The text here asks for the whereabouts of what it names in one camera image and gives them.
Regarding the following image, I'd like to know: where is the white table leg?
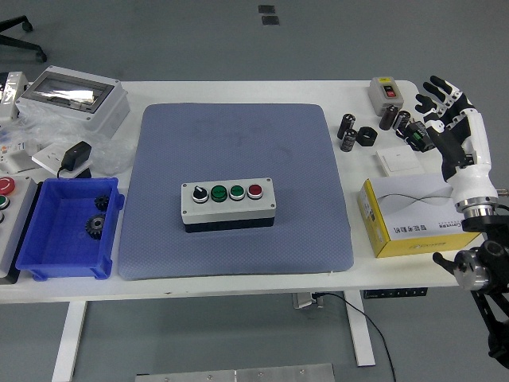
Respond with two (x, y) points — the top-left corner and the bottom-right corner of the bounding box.
(50, 301), (87, 382)
(344, 292), (377, 368)

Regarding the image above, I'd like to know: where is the grey-blue table mat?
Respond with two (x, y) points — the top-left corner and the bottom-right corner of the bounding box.
(118, 102), (355, 282)

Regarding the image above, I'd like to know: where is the small white printed box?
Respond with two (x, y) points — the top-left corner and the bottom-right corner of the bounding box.
(0, 141), (41, 175)

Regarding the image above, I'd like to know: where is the grey red-black switch box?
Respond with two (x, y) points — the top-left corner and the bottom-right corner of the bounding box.
(366, 76), (405, 117)

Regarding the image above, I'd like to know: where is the blue plastic bin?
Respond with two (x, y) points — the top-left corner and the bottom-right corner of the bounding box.
(14, 177), (126, 282)

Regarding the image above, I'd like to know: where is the black cylindrical capacitor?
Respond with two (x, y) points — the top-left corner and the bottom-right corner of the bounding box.
(340, 127), (358, 153)
(336, 112), (356, 140)
(392, 110), (412, 136)
(379, 103), (400, 131)

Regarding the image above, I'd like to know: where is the black office chair base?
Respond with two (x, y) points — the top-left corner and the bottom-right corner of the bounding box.
(0, 14), (49, 63)

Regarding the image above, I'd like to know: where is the grey enclosure with clear lid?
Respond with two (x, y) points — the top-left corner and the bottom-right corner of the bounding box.
(14, 65), (131, 139)

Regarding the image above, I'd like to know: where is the clear plastic bag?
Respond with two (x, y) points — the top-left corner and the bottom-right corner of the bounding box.
(0, 105), (138, 176)

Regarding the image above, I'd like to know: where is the thin black cable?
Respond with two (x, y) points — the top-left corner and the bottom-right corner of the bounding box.
(313, 292), (397, 382)

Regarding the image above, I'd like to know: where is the black table control panel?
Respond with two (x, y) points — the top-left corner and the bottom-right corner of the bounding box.
(362, 286), (429, 300)

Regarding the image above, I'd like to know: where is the silver metal plate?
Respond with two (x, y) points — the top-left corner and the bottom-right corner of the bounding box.
(134, 362), (336, 382)

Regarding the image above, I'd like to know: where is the white wall switch plate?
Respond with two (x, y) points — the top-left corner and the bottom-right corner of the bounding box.
(375, 145), (425, 177)

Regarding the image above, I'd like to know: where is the metal under-table bracket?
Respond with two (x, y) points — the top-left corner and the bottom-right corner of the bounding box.
(292, 292), (325, 310)

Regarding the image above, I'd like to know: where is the white wall socket plate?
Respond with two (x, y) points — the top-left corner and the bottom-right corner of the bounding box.
(31, 142), (92, 179)

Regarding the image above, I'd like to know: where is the grey emergency-stop control box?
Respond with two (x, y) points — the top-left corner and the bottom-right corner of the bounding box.
(0, 174), (41, 284)

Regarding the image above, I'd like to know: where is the yellow and white cardboard box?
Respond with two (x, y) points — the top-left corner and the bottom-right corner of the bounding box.
(356, 171), (484, 259)

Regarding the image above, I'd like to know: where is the large black gear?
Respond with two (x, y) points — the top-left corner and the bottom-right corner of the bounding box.
(84, 213), (107, 240)

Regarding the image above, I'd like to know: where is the black hexagonal nut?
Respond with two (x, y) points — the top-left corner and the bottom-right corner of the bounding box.
(356, 126), (378, 147)

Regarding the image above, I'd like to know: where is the black power adapter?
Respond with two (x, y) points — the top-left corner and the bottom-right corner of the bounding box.
(56, 140), (93, 179)

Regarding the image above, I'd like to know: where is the grey four-button control box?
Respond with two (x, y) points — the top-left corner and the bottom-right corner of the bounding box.
(180, 177), (277, 235)

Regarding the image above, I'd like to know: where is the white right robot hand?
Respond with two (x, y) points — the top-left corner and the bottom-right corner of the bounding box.
(414, 75), (499, 205)

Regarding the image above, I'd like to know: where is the white device with label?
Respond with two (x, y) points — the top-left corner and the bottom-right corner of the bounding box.
(0, 71), (30, 123)

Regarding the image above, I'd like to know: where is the black module with green terminal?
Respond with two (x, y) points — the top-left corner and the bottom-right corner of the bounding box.
(395, 119), (437, 153)

